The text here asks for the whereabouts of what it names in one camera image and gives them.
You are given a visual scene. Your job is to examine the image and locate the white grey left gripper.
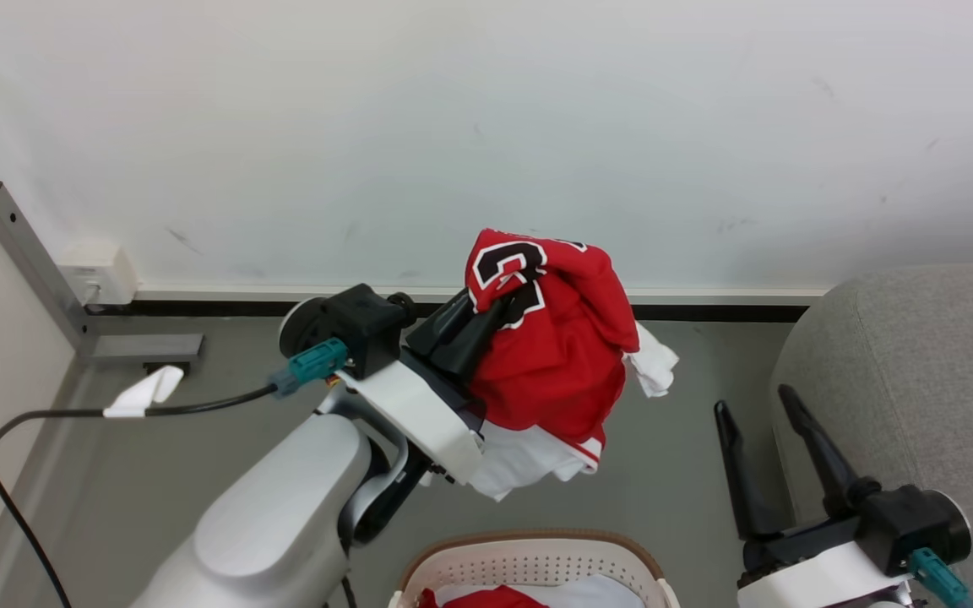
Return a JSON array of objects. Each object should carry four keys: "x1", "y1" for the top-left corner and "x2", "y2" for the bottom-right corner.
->
[{"x1": 338, "y1": 288, "x2": 509, "y2": 487}]

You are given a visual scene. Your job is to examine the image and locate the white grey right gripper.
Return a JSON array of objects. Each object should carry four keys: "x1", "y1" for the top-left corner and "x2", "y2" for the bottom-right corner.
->
[{"x1": 714, "y1": 384, "x2": 915, "y2": 608}]

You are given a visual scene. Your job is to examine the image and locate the red garment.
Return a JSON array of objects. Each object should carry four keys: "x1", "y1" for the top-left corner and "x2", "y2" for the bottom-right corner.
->
[{"x1": 417, "y1": 585, "x2": 551, "y2": 608}]

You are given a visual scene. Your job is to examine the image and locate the white laundry basket brown rim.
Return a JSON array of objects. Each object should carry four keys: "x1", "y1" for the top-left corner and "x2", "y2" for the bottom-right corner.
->
[{"x1": 389, "y1": 529, "x2": 680, "y2": 608}]

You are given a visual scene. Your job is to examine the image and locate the red white basketball jersey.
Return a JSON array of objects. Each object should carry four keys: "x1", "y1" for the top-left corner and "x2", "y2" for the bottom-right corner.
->
[{"x1": 463, "y1": 228, "x2": 680, "y2": 502}]

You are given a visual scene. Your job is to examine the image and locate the grey fabric sofa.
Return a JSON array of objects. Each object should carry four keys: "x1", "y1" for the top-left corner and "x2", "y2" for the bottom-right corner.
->
[{"x1": 769, "y1": 263, "x2": 973, "y2": 608}]

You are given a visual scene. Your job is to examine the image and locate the teal left camera cable connector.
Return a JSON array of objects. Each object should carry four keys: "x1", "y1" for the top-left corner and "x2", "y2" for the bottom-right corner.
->
[{"x1": 270, "y1": 338, "x2": 351, "y2": 398}]

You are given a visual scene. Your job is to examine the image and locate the black cable with white tag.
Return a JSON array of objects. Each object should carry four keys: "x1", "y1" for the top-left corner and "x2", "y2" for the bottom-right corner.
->
[{"x1": 0, "y1": 365, "x2": 278, "y2": 608}]

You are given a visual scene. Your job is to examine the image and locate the teal camera cable connector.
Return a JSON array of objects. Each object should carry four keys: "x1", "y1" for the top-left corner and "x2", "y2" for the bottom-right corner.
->
[
  {"x1": 270, "y1": 338, "x2": 351, "y2": 398},
  {"x1": 909, "y1": 547, "x2": 973, "y2": 608}
]

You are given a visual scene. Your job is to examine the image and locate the teal right camera cable connector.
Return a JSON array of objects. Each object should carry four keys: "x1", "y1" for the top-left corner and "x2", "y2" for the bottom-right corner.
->
[{"x1": 909, "y1": 547, "x2": 973, "y2": 608}]

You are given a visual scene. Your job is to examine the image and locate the white wall socket box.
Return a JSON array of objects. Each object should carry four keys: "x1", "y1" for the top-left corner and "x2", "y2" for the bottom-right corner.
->
[{"x1": 57, "y1": 243, "x2": 139, "y2": 307}]

